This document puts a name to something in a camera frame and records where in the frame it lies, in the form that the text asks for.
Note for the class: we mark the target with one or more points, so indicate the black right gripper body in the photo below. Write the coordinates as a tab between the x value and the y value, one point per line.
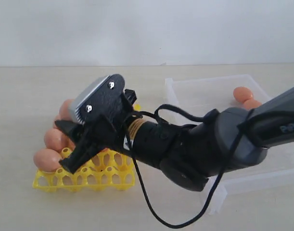
107	127

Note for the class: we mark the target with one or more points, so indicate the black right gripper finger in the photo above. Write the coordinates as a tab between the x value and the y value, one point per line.
68	128
80	155

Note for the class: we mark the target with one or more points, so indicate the brown egg cluster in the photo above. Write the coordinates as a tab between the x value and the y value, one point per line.
58	117

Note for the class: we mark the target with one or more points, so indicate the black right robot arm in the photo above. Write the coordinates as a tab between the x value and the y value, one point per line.
188	155

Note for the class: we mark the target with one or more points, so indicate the yellow plastic egg tray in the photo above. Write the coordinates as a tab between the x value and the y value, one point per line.
106	169

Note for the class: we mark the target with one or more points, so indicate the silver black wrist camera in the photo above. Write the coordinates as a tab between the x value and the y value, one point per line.
96	98

